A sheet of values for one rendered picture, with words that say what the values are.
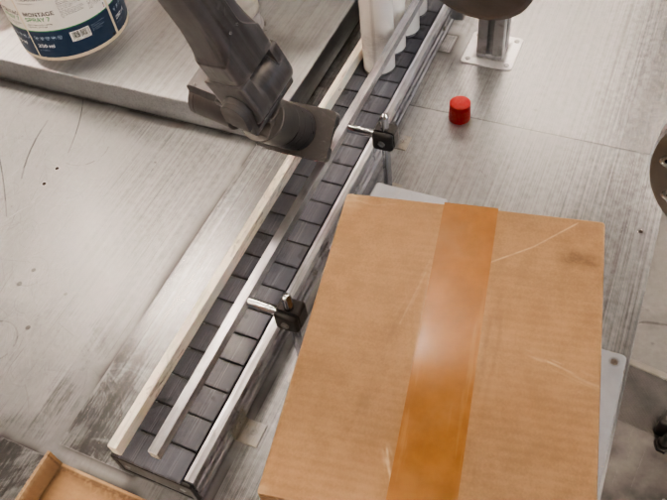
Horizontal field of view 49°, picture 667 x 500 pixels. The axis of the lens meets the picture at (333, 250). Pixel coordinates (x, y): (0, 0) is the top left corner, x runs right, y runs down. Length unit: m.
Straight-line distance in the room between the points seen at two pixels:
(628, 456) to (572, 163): 0.63
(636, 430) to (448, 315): 0.98
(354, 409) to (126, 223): 0.65
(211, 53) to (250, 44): 0.04
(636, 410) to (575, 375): 1.01
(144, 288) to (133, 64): 0.45
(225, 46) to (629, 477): 1.11
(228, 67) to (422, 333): 0.33
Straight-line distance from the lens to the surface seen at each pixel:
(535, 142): 1.18
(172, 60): 1.33
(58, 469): 0.97
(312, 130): 0.93
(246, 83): 0.77
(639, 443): 1.56
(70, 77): 1.38
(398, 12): 1.20
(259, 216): 0.98
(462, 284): 0.64
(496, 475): 0.57
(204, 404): 0.89
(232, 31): 0.75
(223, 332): 0.83
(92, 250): 1.14
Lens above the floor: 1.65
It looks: 52 degrees down
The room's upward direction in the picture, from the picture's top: 10 degrees counter-clockwise
